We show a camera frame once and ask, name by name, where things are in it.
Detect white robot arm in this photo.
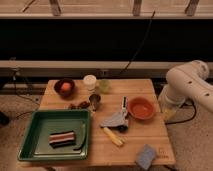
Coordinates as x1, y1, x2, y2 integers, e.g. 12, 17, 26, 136
158, 60, 213, 113

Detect green plastic tray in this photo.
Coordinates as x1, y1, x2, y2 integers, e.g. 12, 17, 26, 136
18, 110, 91, 162

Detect striped folded cloth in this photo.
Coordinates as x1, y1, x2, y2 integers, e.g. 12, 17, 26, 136
49, 131, 76, 148

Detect metal cup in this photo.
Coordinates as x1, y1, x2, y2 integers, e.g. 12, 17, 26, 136
89, 94, 101, 111

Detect grey cloth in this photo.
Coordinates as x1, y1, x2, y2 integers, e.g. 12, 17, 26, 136
100, 112, 128, 127

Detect dark red bowl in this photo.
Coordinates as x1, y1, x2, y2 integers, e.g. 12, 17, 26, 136
54, 78, 75, 98

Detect green translucent cup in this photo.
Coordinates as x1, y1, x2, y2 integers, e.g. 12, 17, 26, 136
99, 79, 110, 94

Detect black white marker tool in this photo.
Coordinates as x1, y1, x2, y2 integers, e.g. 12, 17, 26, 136
121, 96, 128, 116

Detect orange bowl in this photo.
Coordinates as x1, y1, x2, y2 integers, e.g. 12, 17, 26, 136
127, 97, 155, 120

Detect black cable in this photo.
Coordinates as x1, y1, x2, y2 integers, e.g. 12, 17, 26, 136
117, 9, 157, 76

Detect brown dried food pieces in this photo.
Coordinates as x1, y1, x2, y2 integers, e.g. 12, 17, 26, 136
68, 101, 90, 110

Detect blue sponge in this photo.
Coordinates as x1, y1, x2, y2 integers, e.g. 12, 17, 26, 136
136, 144, 157, 170

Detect white cup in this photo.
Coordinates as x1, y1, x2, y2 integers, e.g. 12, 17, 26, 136
83, 75, 97, 91

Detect yellow banana toy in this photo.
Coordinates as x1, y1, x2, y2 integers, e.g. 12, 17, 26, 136
103, 127, 124, 147

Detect orange ball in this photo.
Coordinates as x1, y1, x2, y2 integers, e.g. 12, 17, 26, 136
61, 82, 71, 92

